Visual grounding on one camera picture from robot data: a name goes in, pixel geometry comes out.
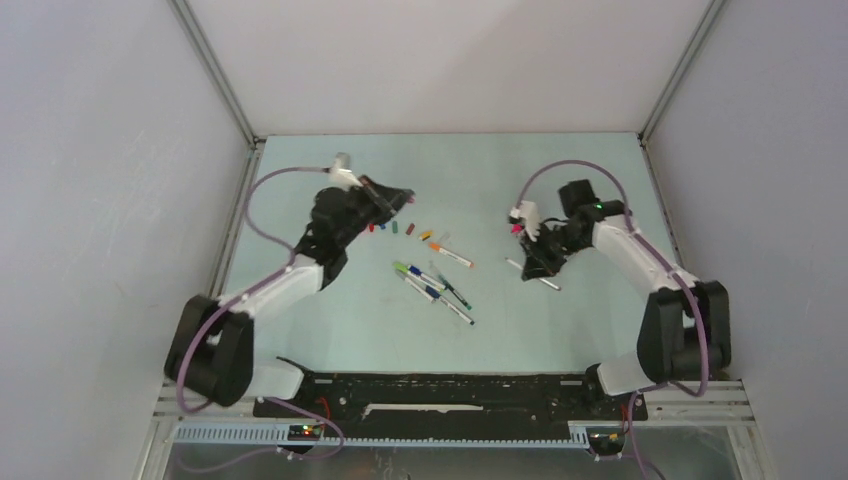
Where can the aluminium frame post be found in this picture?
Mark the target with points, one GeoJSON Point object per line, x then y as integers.
{"type": "Point", "coordinates": [197, 38]}
{"type": "Point", "coordinates": [683, 65]}

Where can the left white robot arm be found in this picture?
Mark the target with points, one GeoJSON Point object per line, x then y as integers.
{"type": "Point", "coordinates": [213, 352]}

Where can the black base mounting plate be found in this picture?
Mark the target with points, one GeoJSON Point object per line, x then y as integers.
{"type": "Point", "coordinates": [486, 407]}

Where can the right aluminium frame post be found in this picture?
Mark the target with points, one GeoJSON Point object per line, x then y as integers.
{"type": "Point", "coordinates": [683, 65]}

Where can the magenta capped marker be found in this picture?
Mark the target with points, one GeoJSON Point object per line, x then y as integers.
{"type": "Point", "coordinates": [544, 281]}

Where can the grey cable duct rail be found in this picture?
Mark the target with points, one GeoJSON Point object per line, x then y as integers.
{"type": "Point", "coordinates": [313, 435]}

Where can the grey capped marker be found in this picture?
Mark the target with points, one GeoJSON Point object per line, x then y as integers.
{"type": "Point", "coordinates": [417, 286]}

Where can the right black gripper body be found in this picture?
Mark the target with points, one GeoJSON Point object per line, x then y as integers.
{"type": "Point", "coordinates": [550, 249]}

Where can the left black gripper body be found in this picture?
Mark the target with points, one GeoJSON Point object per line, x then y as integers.
{"type": "Point", "coordinates": [367, 206]}

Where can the left aluminium frame post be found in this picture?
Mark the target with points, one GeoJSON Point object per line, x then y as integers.
{"type": "Point", "coordinates": [197, 38]}

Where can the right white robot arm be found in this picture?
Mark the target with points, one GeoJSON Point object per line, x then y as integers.
{"type": "Point", "coordinates": [685, 328]}

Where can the green gel pen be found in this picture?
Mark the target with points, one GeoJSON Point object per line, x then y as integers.
{"type": "Point", "coordinates": [449, 286]}

